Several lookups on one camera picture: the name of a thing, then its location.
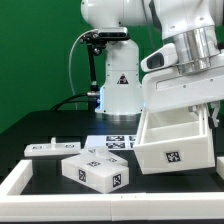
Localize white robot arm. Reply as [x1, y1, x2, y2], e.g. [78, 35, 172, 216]
[81, 0, 224, 127]

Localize black camera on stand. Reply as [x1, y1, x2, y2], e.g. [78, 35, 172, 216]
[80, 27, 130, 109]

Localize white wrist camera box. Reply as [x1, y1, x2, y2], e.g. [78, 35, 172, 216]
[141, 43, 178, 72]

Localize white sheet with markers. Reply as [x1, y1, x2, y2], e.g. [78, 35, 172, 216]
[85, 135, 136, 150]

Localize white cabinet top block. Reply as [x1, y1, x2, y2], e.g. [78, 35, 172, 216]
[61, 154, 129, 193]

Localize white door panel with knob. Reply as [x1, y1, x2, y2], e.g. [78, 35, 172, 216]
[24, 137, 81, 157]

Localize white cabinet body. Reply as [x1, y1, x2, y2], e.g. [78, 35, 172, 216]
[134, 104, 215, 174]

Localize white table border frame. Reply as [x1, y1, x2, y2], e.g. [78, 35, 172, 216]
[0, 160, 224, 222]

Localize grey and black cables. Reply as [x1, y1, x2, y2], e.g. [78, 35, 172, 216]
[49, 29, 101, 112]

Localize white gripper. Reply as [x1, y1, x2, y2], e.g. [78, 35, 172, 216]
[142, 66, 224, 128]

